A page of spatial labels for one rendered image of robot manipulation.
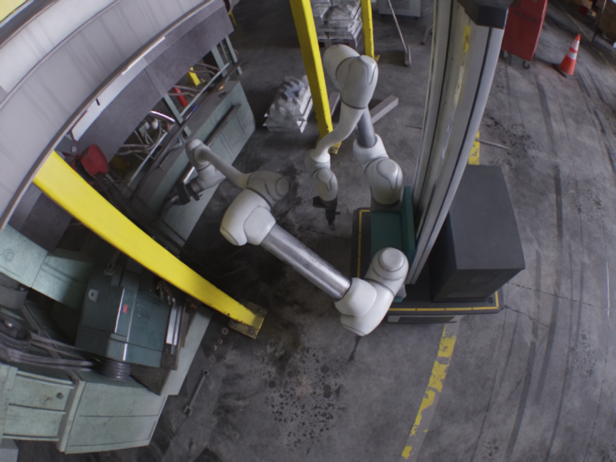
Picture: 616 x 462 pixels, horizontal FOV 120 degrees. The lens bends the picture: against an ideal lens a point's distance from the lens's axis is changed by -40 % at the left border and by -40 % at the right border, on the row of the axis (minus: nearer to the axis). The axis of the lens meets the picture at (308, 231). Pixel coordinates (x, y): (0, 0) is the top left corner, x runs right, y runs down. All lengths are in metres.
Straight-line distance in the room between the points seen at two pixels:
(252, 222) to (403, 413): 1.48
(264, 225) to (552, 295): 2.11
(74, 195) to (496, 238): 1.54
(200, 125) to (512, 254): 2.33
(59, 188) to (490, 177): 1.70
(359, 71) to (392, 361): 1.62
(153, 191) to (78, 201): 1.40
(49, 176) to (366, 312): 1.15
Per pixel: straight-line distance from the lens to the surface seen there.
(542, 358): 2.34
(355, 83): 1.05
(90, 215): 0.96
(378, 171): 1.43
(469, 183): 1.48
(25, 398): 1.76
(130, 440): 2.40
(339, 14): 4.32
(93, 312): 1.73
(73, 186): 0.91
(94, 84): 0.98
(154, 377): 2.12
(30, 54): 1.36
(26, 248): 1.97
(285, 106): 2.96
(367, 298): 1.15
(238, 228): 1.05
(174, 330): 1.92
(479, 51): 0.63
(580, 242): 2.89
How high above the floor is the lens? 1.94
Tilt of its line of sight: 60 degrees down
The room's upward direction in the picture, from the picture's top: 20 degrees counter-clockwise
